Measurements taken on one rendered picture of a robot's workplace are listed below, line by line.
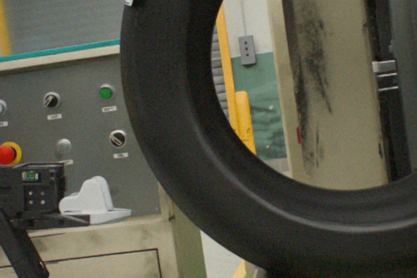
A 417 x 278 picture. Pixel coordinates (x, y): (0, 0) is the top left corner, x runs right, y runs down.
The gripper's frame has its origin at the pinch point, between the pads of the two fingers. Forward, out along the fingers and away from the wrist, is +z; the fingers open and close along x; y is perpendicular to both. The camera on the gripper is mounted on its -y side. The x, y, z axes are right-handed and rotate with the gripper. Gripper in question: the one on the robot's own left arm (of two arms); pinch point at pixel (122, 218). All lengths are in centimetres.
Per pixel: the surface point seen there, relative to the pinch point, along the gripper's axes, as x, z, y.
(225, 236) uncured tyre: -9.3, 14.5, -0.6
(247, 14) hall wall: 910, -46, 82
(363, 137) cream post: 26.9, 33.2, 8.3
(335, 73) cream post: 26.9, 29.0, 18.4
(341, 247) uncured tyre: -11.7, 28.3, -1.4
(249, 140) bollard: 849, -41, -60
